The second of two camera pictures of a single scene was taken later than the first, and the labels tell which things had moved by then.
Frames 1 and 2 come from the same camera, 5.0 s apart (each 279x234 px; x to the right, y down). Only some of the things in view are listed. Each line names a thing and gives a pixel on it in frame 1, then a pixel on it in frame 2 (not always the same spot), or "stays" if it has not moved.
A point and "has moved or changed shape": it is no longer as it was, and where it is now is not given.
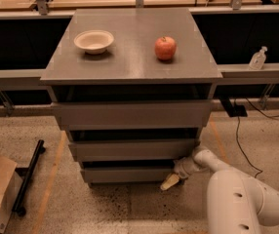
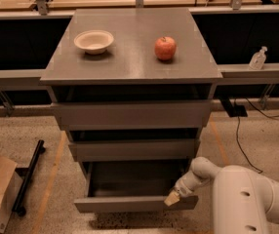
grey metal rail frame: (229, 74) stays
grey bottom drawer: (127, 175) has moved or changed shape
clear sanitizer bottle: (258, 59) stays
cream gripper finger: (172, 180) to (173, 198)
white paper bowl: (94, 41) stays
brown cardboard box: (1, 186) stays
